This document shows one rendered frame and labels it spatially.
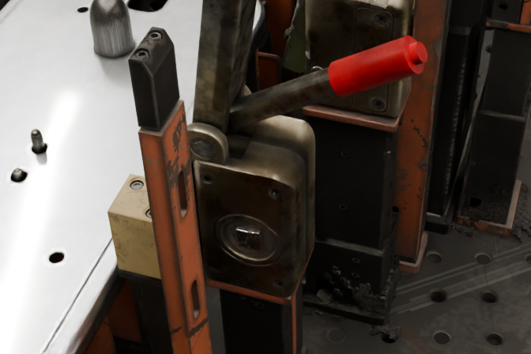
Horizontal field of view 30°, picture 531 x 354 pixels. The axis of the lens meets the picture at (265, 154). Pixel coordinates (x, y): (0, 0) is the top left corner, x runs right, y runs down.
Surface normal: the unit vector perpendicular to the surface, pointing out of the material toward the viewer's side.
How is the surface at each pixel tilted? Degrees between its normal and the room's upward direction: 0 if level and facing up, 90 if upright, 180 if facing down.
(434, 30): 90
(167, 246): 90
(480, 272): 0
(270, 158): 0
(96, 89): 0
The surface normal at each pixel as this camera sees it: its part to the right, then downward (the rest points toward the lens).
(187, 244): 0.95, 0.20
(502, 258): -0.03, -0.73
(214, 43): -0.33, 0.66
